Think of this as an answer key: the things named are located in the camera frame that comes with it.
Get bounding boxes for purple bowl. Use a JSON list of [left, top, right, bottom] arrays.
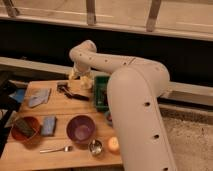
[[66, 115, 96, 144]]

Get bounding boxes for small blue dish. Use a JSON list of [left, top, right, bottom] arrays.
[[106, 111, 113, 126]]

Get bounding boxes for blue sponge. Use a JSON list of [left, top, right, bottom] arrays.
[[41, 116, 56, 136]]

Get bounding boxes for small metal cup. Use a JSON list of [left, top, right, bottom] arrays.
[[88, 139, 103, 156]]

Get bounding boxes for silver spoon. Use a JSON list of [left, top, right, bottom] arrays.
[[39, 146, 73, 154]]

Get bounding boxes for orange red bowl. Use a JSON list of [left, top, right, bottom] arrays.
[[11, 116, 41, 143]]

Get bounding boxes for grey folded cloth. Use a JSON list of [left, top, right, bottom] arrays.
[[28, 88, 51, 108]]

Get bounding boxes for black handled kitchen tool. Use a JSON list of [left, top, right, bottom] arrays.
[[57, 82, 89, 101]]

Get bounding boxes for blue object left edge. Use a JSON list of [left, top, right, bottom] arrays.
[[10, 89, 26, 103]]

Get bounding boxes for orange fruit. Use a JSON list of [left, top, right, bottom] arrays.
[[107, 137, 120, 154]]

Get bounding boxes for green plastic tray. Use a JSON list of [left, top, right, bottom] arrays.
[[93, 76, 109, 112]]

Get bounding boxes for dark green scrubber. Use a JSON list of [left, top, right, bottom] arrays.
[[15, 119, 35, 137]]

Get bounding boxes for dark grapes in tray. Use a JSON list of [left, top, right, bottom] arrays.
[[102, 90, 108, 106]]

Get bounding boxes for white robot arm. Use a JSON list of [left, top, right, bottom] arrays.
[[69, 40, 178, 171]]

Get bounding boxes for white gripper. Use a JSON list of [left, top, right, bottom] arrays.
[[68, 65, 92, 84]]

